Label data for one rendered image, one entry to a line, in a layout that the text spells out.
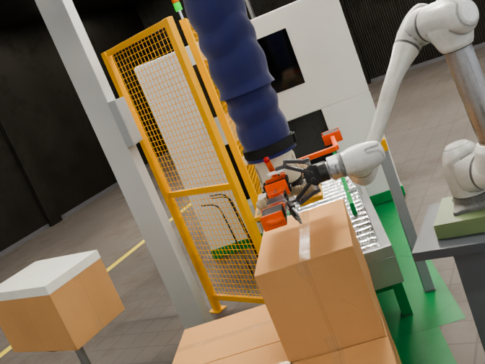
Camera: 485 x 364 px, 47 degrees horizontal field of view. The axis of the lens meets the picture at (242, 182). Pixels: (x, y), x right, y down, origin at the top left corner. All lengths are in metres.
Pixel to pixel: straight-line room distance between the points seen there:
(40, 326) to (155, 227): 0.91
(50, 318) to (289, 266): 1.54
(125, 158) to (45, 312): 1.03
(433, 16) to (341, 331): 1.22
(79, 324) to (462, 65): 2.30
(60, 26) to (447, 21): 2.29
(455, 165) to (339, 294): 0.70
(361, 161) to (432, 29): 0.53
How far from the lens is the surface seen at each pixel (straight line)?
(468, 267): 2.53
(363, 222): 3.45
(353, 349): 2.29
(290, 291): 2.20
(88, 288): 3.29
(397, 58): 2.20
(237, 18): 2.21
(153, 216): 3.61
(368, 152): 2.05
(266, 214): 1.74
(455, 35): 2.12
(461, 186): 2.42
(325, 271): 2.16
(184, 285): 3.75
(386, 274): 2.93
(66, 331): 3.21
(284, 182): 2.06
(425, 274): 3.59
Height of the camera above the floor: 1.75
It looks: 12 degrees down
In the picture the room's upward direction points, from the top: 22 degrees counter-clockwise
